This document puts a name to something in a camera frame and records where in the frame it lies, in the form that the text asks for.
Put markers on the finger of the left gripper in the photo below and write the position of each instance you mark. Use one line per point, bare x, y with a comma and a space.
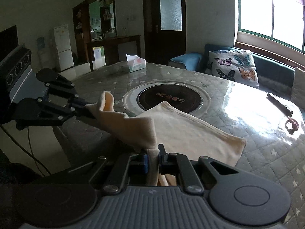
40, 112
59, 86

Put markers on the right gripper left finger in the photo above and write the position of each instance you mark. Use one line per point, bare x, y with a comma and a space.
122, 171

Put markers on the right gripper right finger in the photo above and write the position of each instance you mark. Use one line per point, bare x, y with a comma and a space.
180, 166

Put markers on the cream beige garment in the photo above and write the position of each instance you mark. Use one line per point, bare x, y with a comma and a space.
163, 124

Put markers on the white refrigerator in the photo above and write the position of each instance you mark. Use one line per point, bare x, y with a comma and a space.
63, 47

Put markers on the dark wooden cabinet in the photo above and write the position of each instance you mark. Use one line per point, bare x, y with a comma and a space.
96, 35

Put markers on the round black induction cooker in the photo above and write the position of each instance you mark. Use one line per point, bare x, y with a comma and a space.
185, 97

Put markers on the tissue box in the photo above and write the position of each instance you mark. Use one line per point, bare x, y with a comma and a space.
133, 63

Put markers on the butterfly print pillow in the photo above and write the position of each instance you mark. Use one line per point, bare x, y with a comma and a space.
233, 65

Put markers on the black remote control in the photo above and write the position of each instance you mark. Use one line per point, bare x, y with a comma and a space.
284, 109

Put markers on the dark wooden door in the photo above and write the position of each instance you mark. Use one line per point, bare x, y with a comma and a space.
164, 29

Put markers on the dark teal sofa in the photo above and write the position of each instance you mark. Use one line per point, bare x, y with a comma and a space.
273, 76

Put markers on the beige cushion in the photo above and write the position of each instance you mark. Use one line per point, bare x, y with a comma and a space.
298, 89

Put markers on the green framed window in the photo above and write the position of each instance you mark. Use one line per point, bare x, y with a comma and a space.
281, 21

